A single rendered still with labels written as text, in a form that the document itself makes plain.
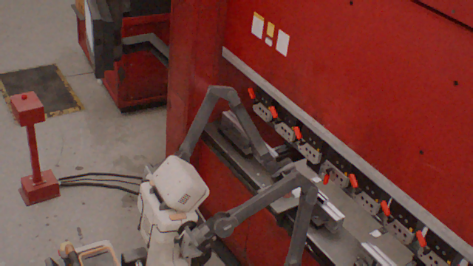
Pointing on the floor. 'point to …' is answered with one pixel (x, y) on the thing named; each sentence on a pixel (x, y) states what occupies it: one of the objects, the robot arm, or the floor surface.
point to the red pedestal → (33, 185)
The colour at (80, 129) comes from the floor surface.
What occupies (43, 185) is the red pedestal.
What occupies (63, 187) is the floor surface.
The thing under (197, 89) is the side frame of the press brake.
